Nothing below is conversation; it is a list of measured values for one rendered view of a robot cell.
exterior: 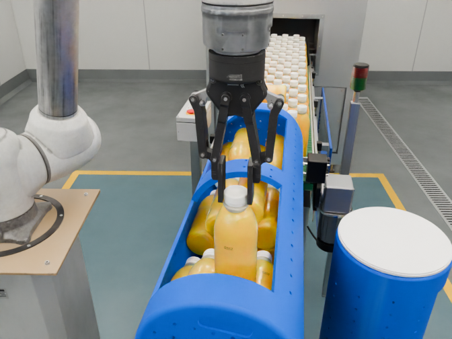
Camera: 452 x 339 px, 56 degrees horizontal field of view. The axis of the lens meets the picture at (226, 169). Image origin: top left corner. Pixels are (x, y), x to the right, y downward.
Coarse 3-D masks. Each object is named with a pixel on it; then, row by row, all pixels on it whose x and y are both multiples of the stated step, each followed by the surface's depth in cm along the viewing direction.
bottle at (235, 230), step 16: (224, 208) 68; (240, 208) 66; (224, 224) 67; (240, 224) 66; (256, 224) 69; (224, 240) 67; (240, 240) 67; (256, 240) 69; (224, 256) 69; (240, 256) 68; (256, 256) 72; (224, 272) 71; (240, 272) 70
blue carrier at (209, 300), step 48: (288, 144) 118; (288, 192) 97; (288, 240) 83; (192, 288) 66; (240, 288) 66; (288, 288) 72; (144, 336) 69; (192, 336) 67; (240, 336) 65; (288, 336) 64
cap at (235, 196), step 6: (228, 186) 68; (234, 186) 68; (240, 186) 68; (228, 192) 66; (234, 192) 66; (240, 192) 66; (246, 192) 66; (228, 198) 65; (234, 198) 65; (240, 198) 65; (246, 198) 66; (228, 204) 66; (234, 204) 66; (240, 204) 66
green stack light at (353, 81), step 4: (352, 80) 171; (356, 80) 170; (360, 80) 169; (364, 80) 170; (352, 84) 172; (356, 84) 170; (360, 84) 170; (364, 84) 171; (352, 88) 172; (356, 88) 171; (360, 88) 171; (364, 88) 172
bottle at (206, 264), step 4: (204, 256) 86; (208, 256) 86; (212, 256) 86; (200, 260) 83; (204, 260) 82; (208, 260) 82; (212, 260) 83; (196, 264) 82; (200, 264) 81; (204, 264) 81; (208, 264) 81; (212, 264) 81; (192, 268) 81; (196, 268) 80; (200, 268) 80; (204, 268) 80; (208, 268) 80; (212, 268) 80; (188, 272) 82; (192, 272) 80; (196, 272) 79; (200, 272) 79; (204, 272) 79; (208, 272) 79; (212, 272) 79
